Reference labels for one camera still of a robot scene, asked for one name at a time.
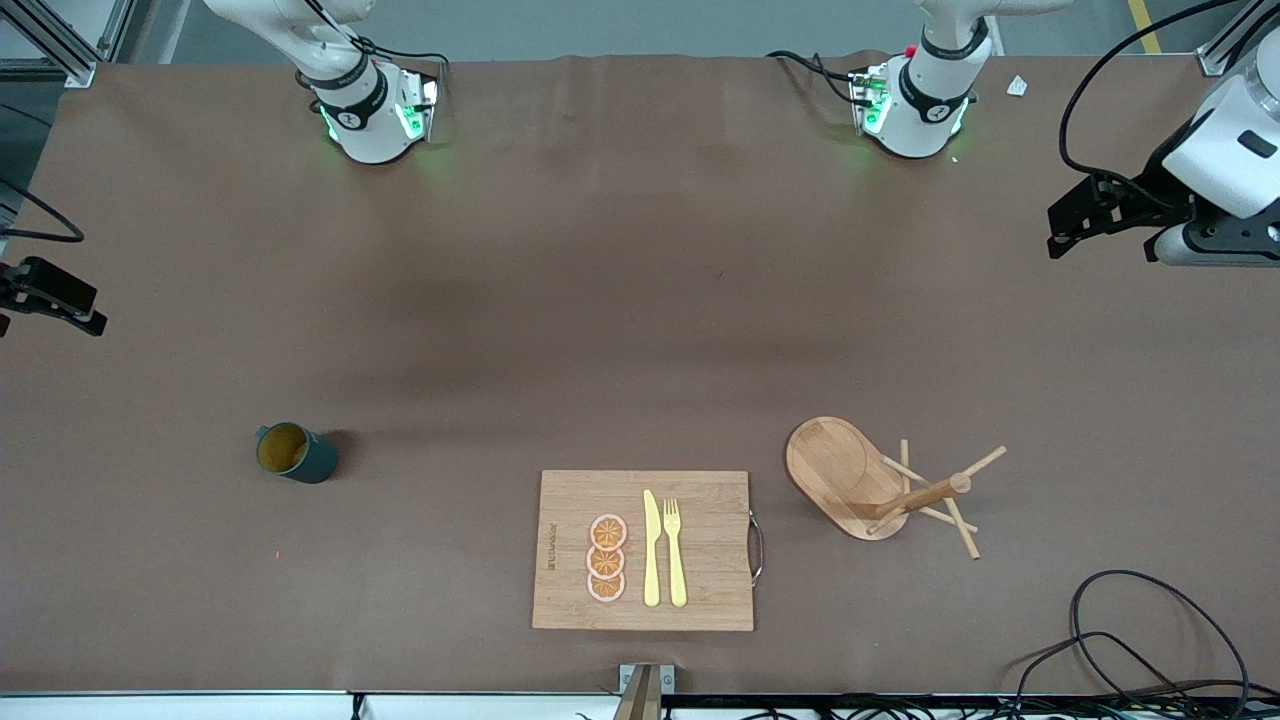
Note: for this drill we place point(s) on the toy orange slice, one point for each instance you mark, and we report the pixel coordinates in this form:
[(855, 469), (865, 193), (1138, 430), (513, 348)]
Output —
[(606, 587), (605, 562), (608, 532)]

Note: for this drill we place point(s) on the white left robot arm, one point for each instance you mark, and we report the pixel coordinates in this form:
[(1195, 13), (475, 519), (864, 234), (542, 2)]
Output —
[(925, 100)]

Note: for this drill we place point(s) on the aluminium frame profile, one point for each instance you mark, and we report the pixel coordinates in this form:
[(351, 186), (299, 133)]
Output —
[(70, 60), (1215, 58)]

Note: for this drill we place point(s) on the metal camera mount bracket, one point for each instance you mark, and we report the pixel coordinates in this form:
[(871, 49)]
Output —
[(645, 690)]

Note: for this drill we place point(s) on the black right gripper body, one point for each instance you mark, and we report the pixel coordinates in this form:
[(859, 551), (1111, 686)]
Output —
[(30, 283)]

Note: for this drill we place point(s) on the white paper scrap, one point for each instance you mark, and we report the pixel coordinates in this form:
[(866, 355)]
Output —
[(1017, 86)]

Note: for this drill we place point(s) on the yellow plastic fork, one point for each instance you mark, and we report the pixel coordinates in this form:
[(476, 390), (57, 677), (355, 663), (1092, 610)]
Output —
[(677, 570)]

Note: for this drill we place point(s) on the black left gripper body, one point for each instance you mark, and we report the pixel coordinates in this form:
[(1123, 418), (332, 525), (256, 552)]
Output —
[(1158, 184)]

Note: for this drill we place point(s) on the bamboo cutting board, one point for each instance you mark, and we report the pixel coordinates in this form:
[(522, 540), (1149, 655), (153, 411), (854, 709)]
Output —
[(715, 550)]

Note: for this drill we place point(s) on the dark teal cup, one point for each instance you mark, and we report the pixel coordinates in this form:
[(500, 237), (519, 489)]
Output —
[(310, 460)]

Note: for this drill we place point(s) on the yellow plastic knife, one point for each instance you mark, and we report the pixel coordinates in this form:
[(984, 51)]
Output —
[(651, 560)]

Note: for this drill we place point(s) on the wooden mug rack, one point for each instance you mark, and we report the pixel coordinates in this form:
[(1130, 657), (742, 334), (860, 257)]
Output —
[(840, 470)]

